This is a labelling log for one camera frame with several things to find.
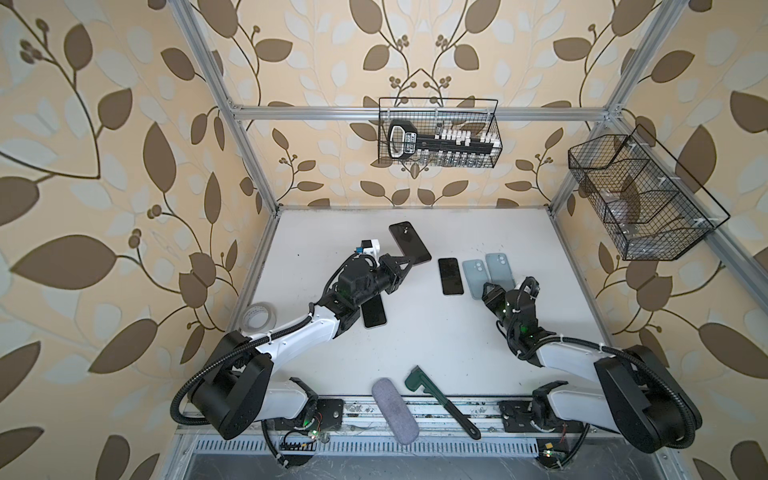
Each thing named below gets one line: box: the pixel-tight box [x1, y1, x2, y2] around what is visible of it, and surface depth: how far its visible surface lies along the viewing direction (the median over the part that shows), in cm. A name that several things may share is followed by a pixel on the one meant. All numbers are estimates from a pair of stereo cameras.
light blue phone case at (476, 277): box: [462, 259, 490, 300], surface depth 104 cm
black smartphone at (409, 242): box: [388, 221, 432, 265], surface depth 84 cm
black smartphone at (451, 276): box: [438, 258, 464, 295], surface depth 103 cm
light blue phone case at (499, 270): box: [485, 252, 516, 291], surface depth 107 cm
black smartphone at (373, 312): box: [361, 294, 387, 328], surface depth 93 cm
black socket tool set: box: [387, 120, 502, 161], surface depth 85 cm
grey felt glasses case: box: [371, 378, 420, 445], surface depth 74 cm
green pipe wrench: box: [404, 365, 482, 440], surface depth 80 cm
